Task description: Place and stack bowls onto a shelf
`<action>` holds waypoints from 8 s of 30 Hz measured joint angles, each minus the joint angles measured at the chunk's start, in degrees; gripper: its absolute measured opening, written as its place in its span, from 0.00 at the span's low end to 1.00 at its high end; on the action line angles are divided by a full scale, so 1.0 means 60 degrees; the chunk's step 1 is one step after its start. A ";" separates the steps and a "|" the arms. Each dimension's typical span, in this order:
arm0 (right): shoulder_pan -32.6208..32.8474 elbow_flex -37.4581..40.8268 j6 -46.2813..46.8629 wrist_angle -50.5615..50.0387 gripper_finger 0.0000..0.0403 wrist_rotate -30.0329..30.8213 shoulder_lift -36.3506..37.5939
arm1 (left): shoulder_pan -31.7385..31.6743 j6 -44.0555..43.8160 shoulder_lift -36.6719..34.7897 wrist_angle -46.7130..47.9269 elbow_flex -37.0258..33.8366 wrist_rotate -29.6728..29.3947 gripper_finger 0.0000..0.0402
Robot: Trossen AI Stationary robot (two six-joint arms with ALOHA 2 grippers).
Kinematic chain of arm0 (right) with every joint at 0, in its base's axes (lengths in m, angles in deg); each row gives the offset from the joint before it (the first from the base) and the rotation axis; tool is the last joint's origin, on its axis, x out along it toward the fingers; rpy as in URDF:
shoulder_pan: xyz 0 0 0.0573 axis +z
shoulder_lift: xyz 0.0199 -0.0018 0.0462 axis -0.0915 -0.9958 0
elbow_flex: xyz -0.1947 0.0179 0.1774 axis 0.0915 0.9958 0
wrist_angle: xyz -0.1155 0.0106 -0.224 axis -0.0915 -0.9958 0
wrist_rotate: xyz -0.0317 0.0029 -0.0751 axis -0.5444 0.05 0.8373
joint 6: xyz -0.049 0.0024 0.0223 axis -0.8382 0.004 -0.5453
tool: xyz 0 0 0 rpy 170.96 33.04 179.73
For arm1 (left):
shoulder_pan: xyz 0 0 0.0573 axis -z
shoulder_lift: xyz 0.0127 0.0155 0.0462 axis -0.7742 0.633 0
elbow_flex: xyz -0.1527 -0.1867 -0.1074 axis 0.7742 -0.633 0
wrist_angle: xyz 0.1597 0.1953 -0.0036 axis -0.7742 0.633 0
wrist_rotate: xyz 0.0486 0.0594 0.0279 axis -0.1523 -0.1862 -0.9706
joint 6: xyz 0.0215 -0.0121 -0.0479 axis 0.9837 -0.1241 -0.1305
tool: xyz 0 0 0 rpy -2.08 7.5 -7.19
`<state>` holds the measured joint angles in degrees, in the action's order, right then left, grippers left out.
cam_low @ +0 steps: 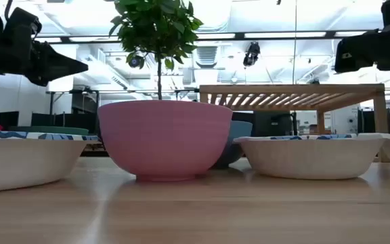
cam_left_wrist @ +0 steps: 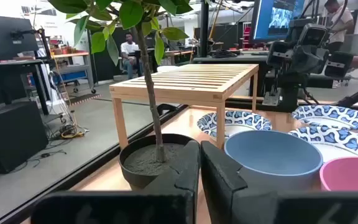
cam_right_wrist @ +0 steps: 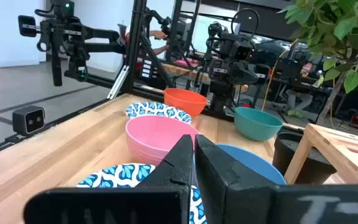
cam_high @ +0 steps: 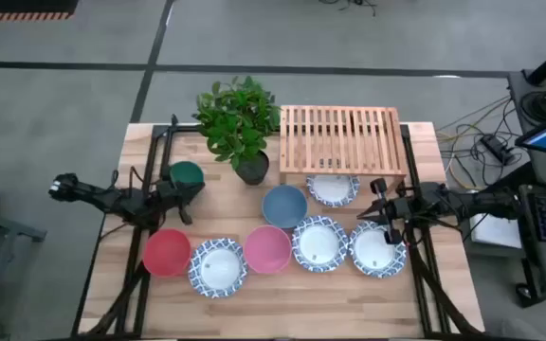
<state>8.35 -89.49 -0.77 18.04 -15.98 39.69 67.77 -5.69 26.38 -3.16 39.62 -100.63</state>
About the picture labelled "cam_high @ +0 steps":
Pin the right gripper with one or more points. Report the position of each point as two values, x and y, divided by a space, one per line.
405 206

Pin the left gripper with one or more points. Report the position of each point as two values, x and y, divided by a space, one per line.
171 196

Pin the green bowl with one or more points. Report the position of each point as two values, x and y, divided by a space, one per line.
185 170

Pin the blue patterned paper bowl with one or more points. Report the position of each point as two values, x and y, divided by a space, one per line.
332 189
217 268
372 256
319 244

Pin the red bowl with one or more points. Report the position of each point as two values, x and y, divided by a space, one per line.
166 253

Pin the pink bowl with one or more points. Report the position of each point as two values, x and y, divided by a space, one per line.
267 250

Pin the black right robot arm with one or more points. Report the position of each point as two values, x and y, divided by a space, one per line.
486 201

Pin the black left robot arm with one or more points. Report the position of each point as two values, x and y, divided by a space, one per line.
93 192

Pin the wooden slatted shelf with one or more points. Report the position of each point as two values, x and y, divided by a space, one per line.
339 142

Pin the green leafy plant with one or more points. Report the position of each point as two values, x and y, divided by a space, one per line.
235 118

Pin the white paper sheet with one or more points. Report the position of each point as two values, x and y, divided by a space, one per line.
496 232

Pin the black power strip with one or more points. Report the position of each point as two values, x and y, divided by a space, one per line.
496 148

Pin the black castor wheel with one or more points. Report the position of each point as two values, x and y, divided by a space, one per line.
523 291

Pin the black mat with hazard stripes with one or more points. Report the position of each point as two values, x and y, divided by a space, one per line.
17 7

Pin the black aluminium table frame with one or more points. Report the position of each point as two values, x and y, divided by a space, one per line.
178 127

